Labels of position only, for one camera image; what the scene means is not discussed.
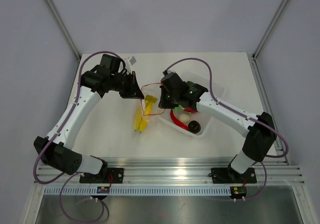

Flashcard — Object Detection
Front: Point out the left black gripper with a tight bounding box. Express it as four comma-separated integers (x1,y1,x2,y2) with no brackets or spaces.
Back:
110,71,145,99

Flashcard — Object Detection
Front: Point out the red dragon fruit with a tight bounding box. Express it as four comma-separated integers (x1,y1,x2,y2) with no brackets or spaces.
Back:
173,105,197,114

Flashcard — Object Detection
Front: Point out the clear zip bag orange zipper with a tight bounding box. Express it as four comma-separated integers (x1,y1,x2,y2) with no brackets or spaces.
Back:
132,82,165,134

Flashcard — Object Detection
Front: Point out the yellow banana bunch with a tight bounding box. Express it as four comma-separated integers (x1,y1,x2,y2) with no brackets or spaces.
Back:
133,95,157,133

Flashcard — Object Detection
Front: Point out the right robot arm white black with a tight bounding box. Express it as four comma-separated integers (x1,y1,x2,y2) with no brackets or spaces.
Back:
158,71,276,184

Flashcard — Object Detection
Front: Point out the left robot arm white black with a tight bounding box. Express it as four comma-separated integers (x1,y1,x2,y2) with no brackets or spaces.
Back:
33,51,144,183

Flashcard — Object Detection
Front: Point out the green avocado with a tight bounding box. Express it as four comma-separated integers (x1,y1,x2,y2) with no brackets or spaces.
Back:
186,81,195,88

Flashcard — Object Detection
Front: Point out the white egg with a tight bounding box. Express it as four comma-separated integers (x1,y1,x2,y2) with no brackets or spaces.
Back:
178,113,190,124

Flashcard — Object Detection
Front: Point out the red chili pepper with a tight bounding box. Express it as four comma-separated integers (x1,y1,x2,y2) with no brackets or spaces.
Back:
170,109,188,131

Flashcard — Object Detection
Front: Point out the white plastic perforated basket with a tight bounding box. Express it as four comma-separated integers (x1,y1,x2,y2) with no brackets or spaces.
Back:
158,69,213,138

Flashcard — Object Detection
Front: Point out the dark purple mangosteen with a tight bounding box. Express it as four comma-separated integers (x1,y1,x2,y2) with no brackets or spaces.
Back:
187,120,201,134

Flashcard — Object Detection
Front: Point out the left small circuit board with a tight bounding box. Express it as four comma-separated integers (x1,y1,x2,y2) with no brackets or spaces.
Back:
96,186,110,194

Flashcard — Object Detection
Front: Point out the small circuit board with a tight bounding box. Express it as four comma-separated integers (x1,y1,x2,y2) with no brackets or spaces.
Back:
96,186,110,194
230,186,247,198

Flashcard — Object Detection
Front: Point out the right small circuit board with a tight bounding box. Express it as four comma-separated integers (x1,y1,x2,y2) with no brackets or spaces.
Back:
230,186,247,198

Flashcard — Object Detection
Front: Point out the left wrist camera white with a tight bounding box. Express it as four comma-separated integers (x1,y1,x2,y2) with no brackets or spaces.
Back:
124,56,137,73

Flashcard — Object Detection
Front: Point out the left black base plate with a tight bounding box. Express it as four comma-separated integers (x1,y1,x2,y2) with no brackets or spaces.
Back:
79,167,124,184

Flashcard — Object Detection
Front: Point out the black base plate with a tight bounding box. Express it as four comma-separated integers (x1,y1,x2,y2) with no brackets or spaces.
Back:
208,167,257,184
79,167,124,184

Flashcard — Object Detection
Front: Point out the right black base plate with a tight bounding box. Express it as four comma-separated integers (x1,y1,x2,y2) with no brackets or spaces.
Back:
208,167,257,184

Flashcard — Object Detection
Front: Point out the left aluminium frame post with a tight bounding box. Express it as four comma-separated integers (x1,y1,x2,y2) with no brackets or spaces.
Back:
44,0,82,62

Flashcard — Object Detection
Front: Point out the aluminium frame post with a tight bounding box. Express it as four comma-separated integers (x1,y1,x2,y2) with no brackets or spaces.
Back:
252,0,291,61
44,0,82,62

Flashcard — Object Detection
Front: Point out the aluminium mounting rail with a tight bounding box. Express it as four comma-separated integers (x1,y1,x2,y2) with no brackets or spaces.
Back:
33,157,306,187

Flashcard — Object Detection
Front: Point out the white slotted cable duct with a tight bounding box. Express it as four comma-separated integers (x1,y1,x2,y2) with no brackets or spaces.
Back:
43,186,232,197

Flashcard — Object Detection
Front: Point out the right aluminium frame post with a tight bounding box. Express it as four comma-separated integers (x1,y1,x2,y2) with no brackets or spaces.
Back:
252,0,291,61

